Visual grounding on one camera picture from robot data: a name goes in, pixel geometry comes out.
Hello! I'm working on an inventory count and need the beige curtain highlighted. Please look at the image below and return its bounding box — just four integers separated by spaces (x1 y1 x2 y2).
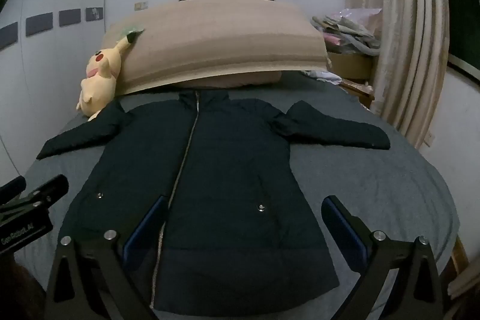
343 0 451 148

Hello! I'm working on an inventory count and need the white crumpled cloth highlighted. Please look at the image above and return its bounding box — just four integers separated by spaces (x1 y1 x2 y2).
300 70 343 84

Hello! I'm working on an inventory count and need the brown pillow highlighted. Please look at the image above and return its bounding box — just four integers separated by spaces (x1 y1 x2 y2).
176 70 283 90

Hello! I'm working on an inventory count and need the pile of clothes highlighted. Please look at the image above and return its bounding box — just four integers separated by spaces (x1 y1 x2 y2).
311 7 383 56

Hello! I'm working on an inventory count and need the yellow plush toy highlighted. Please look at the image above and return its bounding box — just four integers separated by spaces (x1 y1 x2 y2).
76 32 136 122

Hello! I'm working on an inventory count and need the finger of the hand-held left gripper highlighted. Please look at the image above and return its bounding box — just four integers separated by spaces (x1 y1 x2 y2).
27 175 70 207
0 175 27 206

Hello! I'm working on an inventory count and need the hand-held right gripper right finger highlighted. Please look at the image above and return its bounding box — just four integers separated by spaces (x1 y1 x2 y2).
322 196 445 320

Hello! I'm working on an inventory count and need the beige folded quilt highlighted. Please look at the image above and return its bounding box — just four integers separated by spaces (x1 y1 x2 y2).
100 0 332 96

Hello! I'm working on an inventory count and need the wooden nightstand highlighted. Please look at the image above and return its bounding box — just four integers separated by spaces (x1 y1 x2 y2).
325 51 376 109

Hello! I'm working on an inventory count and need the window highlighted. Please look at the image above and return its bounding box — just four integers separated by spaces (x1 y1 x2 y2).
439 0 480 78

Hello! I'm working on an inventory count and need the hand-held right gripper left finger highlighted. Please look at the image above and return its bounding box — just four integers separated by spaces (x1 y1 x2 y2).
44 196 169 320

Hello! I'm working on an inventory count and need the white wardrobe with dark panels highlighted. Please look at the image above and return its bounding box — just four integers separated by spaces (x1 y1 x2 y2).
0 0 113 193

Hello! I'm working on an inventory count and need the dark navy padded jacket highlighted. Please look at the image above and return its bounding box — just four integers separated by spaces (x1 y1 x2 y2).
36 89 391 314

